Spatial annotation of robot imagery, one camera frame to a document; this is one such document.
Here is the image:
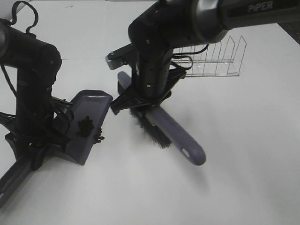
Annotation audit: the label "grey plastic dustpan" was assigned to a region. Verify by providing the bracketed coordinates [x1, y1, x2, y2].
[0, 90, 113, 205]

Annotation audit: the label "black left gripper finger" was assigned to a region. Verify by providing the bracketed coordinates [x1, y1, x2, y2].
[30, 143, 49, 171]

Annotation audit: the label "pile of coffee beans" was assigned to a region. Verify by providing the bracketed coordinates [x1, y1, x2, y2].
[76, 116, 105, 144]

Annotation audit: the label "grey hand brush black bristles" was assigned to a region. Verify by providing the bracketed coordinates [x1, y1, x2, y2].
[117, 71, 207, 166]

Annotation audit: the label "metal wire dish rack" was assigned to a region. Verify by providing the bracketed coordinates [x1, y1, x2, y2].
[173, 35, 247, 78]

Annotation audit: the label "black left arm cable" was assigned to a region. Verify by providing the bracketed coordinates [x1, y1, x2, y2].
[7, 0, 39, 36]

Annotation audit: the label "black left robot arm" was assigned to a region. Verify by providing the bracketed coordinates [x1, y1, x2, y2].
[0, 19, 74, 171]

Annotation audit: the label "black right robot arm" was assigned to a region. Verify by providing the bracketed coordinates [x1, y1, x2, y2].
[106, 0, 300, 114]

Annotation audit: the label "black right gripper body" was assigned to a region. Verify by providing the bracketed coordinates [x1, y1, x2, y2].
[132, 49, 186, 105]

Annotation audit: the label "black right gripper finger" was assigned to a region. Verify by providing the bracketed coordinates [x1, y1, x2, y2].
[110, 87, 141, 115]
[152, 90, 172, 107]

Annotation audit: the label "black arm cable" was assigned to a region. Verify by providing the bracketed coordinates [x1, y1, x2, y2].
[7, 0, 39, 36]
[171, 43, 210, 71]

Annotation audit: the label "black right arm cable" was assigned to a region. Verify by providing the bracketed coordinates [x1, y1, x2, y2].
[171, 43, 210, 71]

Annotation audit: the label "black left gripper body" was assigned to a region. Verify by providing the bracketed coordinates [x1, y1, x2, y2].
[4, 89, 74, 150]

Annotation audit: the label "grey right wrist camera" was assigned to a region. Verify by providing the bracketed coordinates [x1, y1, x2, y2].
[105, 44, 137, 70]

